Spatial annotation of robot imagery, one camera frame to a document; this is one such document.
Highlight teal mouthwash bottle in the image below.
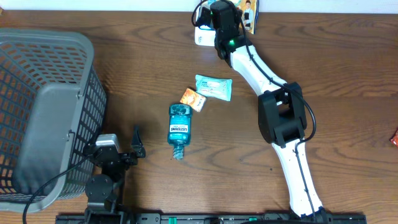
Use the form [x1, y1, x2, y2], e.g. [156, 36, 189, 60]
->
[167, 104, 193, 160]

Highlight red Top snack bar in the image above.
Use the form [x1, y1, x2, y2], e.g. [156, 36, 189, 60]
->
[390, 131, 398, 146]

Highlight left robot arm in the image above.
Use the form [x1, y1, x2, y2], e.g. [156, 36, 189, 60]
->
[83, 126, 146, 223]

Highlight white barcode scanner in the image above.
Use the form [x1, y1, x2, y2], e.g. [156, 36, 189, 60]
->
[193, 1, 216, 47]

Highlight grey plastic shopping basket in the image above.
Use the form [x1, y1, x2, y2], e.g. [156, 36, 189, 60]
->
[1, 28, 106, 212]

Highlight mint green wipes pack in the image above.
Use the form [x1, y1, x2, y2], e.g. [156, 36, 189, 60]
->
[195, 75, 233, 101]

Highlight left black cable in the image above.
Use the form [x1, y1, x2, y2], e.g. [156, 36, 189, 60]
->
[22, 154, 91, 224]

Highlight large yellow white snack bag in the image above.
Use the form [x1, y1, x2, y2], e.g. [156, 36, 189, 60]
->
[231, 0, 259, 34]

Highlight small orange snack pack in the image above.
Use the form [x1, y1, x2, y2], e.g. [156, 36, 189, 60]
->
[180, 88, 206, 112]

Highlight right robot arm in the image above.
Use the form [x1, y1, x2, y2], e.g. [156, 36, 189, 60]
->
[210, 1, 323, 222]

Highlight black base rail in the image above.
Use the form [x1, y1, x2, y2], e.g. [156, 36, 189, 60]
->
[55, 211, 367, 224]

